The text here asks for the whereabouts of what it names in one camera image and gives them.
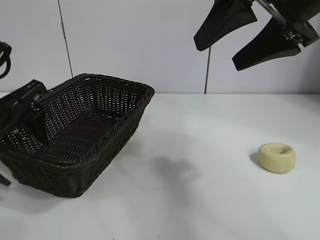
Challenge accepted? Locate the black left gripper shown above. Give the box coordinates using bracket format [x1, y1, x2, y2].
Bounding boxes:
[0, 79, 51, 188]

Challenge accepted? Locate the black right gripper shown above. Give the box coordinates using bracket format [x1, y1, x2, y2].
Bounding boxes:
[193, 0, 320, 72]

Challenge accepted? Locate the dark brown wicker basket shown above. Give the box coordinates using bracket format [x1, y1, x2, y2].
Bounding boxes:
[0, 73, 155, 200]

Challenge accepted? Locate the pale yellow egg yolk pastry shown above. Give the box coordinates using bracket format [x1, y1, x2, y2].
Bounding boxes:
[258, 142, 297, 174]

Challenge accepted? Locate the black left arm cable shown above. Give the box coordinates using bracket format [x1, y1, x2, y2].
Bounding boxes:
[0, 41, 13, 79]

